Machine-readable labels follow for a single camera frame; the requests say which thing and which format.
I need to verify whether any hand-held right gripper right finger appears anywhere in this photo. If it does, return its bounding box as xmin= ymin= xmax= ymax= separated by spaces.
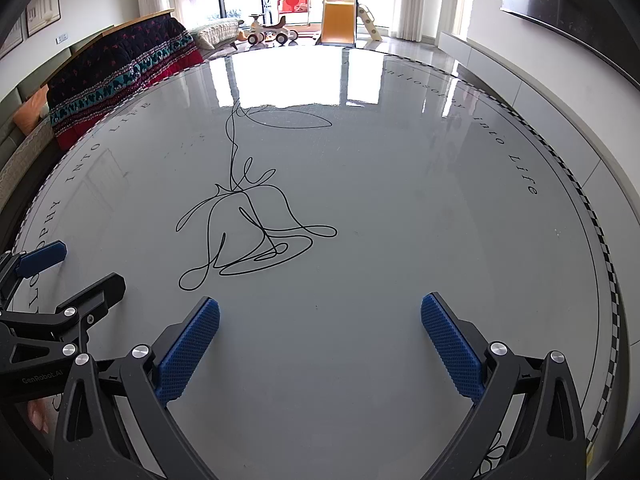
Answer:
xmin=420 ymin=292 xmax=588 ymax=480

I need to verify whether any person's left hand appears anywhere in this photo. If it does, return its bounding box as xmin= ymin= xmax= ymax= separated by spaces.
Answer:
xmin=26 ymin=396 xmax=60 ymax=433

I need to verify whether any light patterned sofa cushion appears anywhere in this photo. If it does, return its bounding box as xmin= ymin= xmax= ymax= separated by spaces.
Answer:
xmin=190 ymin=17 xmax=246 ymax=52

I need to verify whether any green sofa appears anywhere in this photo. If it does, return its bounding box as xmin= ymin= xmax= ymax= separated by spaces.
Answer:
xmin=0 ymin=25 xmax=116 ymax=181

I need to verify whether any yellow toy slide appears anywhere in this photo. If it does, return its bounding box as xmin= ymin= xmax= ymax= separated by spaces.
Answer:
xmin=315 ymin=0 xmax=383 ymax=48

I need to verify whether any wooden bench frame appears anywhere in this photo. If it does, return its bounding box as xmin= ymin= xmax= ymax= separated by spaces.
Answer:
xmin=102 ymin=7 xmax=176 ymax=37

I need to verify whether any white low wall cabinet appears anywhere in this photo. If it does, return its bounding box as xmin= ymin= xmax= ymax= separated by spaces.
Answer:
xmin=440 ymin=30 xmax=640 ymax=201

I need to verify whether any grey quilted sofa pad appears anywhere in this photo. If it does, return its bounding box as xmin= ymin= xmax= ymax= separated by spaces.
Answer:
xmin=0 ymin=125 xmax=62 ymax=221

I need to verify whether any dark patterned blanket red hem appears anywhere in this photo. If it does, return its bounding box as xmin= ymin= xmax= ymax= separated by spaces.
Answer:
xmin=47 ymin=15 xmax=206 ymax=151

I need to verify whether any orange pillow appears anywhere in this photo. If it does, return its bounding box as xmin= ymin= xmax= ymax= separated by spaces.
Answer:
xmin=12 ymin=85 xmax=51 ymax=133

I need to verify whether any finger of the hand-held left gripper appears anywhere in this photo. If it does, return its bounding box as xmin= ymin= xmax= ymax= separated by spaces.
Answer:
xmin=0 ymin=272 xmax=127 ymax=357
xmin=0 ymin=240 xmax=68 ymax=307

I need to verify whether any white ride-on toy plane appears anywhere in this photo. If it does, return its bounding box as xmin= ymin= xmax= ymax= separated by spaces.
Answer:
xmin=237 ymin=12 xmax=301 ymax=46

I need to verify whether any small framed wall picture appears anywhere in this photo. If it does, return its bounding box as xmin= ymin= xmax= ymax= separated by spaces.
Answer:
xmin=0 ymin=20 xmax=26 ymax=58

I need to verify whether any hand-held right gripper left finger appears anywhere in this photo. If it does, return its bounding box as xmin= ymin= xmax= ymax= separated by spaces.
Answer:
xmin=52 ymin=296 xmax=236 ymax=480

